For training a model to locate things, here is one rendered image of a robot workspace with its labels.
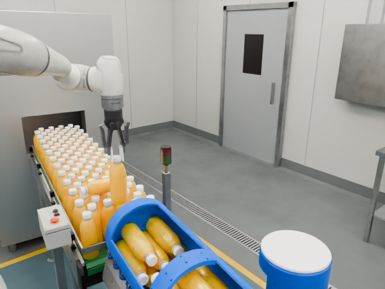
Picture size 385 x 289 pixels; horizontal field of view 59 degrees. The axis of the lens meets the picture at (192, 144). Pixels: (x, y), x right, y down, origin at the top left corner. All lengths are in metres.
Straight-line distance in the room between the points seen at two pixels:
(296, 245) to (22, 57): 1.21
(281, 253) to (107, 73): 0.99
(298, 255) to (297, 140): 3.45
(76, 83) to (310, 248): 1.15
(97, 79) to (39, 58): 0.47
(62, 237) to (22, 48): 0.90
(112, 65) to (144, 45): 4.88
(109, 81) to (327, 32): 3.44
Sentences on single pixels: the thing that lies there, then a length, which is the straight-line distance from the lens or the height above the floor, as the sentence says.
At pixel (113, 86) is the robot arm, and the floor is 1.67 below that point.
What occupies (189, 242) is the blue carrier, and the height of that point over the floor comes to 1.09.
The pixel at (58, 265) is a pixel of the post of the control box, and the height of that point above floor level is 0.86.
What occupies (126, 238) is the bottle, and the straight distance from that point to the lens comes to 1.35.
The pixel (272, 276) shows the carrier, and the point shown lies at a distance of 1.45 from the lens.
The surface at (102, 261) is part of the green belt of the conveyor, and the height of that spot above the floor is 0.89.
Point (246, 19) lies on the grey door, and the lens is 5.19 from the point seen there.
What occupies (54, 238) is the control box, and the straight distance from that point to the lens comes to 1.58.
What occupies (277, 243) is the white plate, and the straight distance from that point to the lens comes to 1.52.
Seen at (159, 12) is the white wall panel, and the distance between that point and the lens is 6.43.
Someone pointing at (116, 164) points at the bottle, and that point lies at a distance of 1.51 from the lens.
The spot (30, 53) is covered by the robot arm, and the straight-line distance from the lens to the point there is 0.94.
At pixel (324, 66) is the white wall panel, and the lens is 4.49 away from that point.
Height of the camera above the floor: 1.88
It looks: 19 degrees down
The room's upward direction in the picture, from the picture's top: 1 degrees clockwise
